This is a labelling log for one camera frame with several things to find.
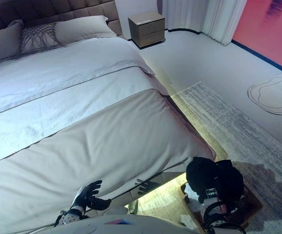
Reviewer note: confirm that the plain grey pillow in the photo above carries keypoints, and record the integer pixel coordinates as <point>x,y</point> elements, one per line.
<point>2,44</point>

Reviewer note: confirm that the brown rectangular laundry basket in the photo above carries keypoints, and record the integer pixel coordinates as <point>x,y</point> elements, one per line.
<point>250,207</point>

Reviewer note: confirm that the grey streaked area rug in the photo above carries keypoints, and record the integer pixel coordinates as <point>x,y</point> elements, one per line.
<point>241,136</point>

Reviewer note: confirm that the grey patterned cushion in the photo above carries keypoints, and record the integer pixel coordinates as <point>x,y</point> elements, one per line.
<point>38,39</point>

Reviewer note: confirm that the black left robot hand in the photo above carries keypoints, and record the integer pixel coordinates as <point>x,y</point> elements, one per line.
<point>92,201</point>

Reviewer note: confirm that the beige upholstered bed base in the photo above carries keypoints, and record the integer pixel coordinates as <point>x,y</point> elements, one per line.
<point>155,185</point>

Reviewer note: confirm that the black garment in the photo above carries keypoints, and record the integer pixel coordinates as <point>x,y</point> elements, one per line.
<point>204,173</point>

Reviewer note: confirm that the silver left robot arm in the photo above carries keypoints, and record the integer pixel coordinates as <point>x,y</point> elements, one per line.
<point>70,217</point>

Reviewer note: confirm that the white garment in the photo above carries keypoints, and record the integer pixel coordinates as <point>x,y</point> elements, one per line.
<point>193,198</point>

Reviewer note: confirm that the white pleated curtain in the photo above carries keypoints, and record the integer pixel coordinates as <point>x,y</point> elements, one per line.
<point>204,17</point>

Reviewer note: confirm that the smooth white duvet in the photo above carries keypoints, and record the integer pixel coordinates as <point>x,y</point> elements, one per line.
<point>70,65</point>

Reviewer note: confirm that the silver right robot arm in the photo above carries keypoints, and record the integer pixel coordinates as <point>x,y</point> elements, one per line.
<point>214,217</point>

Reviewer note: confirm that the plain white pillow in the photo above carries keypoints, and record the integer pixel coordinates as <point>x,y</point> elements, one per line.
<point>82,29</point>

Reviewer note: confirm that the brown tufted headboard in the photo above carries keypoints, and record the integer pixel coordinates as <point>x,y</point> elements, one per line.
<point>82,12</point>

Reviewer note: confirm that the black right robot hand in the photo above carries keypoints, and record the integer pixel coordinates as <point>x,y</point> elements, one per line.
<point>210,193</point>

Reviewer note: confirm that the small white outlined mat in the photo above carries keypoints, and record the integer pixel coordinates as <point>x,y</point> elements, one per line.
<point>275,96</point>

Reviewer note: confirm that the brown two-drawer nightstand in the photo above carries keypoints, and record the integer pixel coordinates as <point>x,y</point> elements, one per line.
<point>148,29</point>

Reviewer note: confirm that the grey robot torso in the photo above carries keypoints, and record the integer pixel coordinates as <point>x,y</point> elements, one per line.
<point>121,225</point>

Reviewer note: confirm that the textured white coverlet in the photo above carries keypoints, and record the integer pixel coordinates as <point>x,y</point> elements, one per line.
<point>70,109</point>

